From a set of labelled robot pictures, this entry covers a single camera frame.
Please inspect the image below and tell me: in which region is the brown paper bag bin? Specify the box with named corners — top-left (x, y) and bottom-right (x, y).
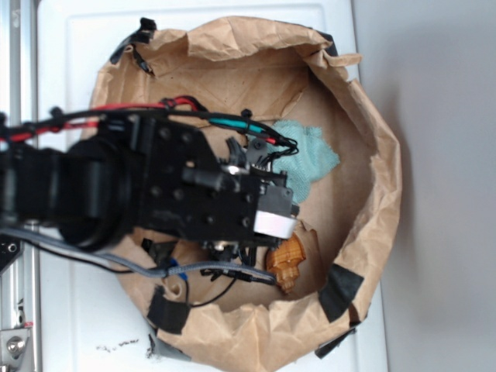
top-left (91, 16), bottom-right (402, 371)

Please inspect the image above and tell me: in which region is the red and black wire bundle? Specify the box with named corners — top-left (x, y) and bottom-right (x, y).
top-left (0, 95), bottom-right (299, 156)

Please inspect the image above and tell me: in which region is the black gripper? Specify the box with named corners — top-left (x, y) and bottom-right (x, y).
top-left (133, 117), bottom-right (298, 257)

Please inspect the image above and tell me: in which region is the orange spiral seashell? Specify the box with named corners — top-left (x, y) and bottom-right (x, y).
top-left (265, 232), bottom-right (306, 295)

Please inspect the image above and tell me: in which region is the light blue terry cloth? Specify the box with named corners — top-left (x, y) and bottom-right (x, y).
top-left (272, 120), bottom-right (340, 204)

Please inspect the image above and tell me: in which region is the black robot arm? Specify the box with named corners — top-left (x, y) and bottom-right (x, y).
top-left (1, 108), bottom-right (298, 256)

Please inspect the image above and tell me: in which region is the grey braided cable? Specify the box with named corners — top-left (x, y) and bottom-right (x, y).
top-left (0, 226), bottom-right (278, 286)

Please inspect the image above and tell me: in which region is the aluminium frame rail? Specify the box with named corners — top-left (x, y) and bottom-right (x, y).
top-left (1, 1), bottom-right (43, 371)

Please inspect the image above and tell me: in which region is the metal corner bracket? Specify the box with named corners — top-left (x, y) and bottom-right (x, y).
top-left (1, 328), bottom-right (34, 371)

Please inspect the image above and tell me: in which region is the white plastic tray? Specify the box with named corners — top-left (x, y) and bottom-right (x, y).
top-left (36, 0), bottom-right (389, 372)

